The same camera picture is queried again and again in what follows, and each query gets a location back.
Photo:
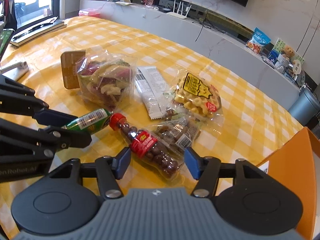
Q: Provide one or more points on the orange cardboard box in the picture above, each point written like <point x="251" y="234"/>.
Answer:
<point x="296" y="166"/>

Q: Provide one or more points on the black notebook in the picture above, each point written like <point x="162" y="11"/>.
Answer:
<point x="36" y="31"/>

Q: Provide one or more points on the mixed veggie chips bag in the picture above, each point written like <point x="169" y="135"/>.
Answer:
<point x="106" y="79"/>

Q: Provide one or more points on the green candy tube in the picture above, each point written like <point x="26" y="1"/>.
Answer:
<point x="91" y="122"/>

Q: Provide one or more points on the white wifi router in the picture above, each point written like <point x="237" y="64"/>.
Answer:
<point x="179" y="10"/>

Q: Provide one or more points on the yellow checkered tablecloth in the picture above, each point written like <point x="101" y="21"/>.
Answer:
<point x="127" y="170"/>

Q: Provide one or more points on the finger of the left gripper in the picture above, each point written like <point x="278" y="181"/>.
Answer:
<point x="20" y="144"/>
<point x="19" y="99"/>

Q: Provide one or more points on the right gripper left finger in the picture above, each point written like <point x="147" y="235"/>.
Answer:
<point x="111" y="169"/>

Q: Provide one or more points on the teddy bear in pot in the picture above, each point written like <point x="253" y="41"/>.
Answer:
<point x="283" y="59"/>

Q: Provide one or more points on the grey metal trash bin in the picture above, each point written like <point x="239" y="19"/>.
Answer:
<point x="305" y="107"/>

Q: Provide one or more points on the white marble tv cabinet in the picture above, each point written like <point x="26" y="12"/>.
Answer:
<point x="212" y="44"/>

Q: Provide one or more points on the pink tissue box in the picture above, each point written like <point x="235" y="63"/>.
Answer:
<point x="89" y="12"/>

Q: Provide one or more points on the blue snack bag on cabinet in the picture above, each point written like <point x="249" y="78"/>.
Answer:
<point x="258" y="40"/>

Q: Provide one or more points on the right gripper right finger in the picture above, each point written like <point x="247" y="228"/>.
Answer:
<point x="205" y="170"/>

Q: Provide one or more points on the white printed snack packet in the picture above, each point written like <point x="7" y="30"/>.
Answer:
<point x="151" y="86"/>

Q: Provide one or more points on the waffle snack packet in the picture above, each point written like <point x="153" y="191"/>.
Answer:
<point x="192" y="95"/>

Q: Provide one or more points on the chocolate beans bottle red cap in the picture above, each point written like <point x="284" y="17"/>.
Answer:
<point x="147" y="147"/>

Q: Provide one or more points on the brown nuts clear packet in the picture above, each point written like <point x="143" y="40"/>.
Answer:
<point x="178" y="130"/>

